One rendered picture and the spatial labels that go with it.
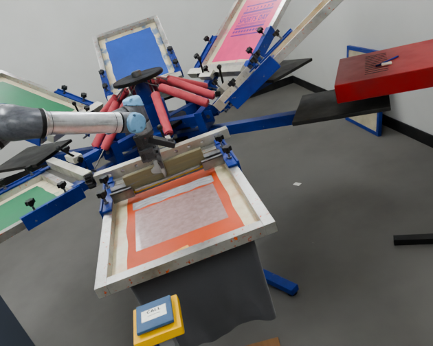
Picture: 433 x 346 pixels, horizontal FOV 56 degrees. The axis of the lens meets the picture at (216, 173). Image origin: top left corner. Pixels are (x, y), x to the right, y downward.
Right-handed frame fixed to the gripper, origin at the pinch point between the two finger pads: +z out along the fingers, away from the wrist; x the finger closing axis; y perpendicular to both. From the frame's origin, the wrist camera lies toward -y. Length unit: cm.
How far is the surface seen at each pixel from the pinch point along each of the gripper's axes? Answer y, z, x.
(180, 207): -1.7, 6.8, 23.0
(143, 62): -5, -25, -174
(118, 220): 23.9, 6.9, 14.2
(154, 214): 8.7, 6.8, 20.9
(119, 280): 21, 4, 60
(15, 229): 72, 5, -9
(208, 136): -24.3, -1.5, -21.6
